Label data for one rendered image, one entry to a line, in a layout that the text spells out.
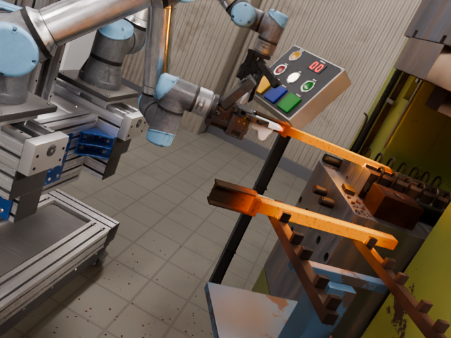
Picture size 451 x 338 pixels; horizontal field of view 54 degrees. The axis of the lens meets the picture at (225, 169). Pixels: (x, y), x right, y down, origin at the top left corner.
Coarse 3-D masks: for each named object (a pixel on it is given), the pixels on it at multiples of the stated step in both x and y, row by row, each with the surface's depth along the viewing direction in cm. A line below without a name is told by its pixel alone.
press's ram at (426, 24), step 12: (432, 0) 123; (444, 0) 117; (420, 12) 127; (432, 12) 120; (444, 12) 114; (420, 24) 124; (432, 24) 118; (444, 24) 112; (408, 36) 129; (420, 36) 122; (432, 36) 116; (444, 36) 111
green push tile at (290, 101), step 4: (288, 96) 168; (292, 96) 166; (296, 96) 165; (284, 100) 168; (288, 100) 166; (292, 100) 165; (296, 100) 164; (300, 100) 163; (280, 104) 167; (284, 104) 166; (288, 104) 165; (292, 104) 164; (296, 104) 163; (280, 108) 167; (284, 108) 165; (288, 108) 164; (292, 108) 163; (288, 112) 163
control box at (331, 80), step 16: (272, 64) 186; (288, 64) 180; (304, 64) 175; (288, 80) 174; (304, 80) 169; (320, 80) 164; (336, 80) 162; (256, 96) 180; (304, 96) 164; (320, 96) 162; (336, 96) 165; (272, 112) 175; (304, 112) 162; (320, 112) 166
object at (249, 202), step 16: (224, 192) 82; (240, 192) 82; (256, 192) 86; (224, 208) 83; (240, 208) 85; (256, 208) 83; (272, 208) 85; (288, 208) 87; (304, 224) 88; (320, 224) 89; (336, 224) 90; (352, 224) 94; (384, 240) 94
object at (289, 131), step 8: (256, 112) 121; (272, 120) 121; (288, 128) 121; (296, 136) 123; (304, 136) 123; (312, 136) 125; (312, 144) 124; (320, 144) 124; (328, 144) 125; (336, 152) 126; (344, 152) 126; (352, 152) 128; (352, 160) 127; (360, 160) 127; (368, 160) 127
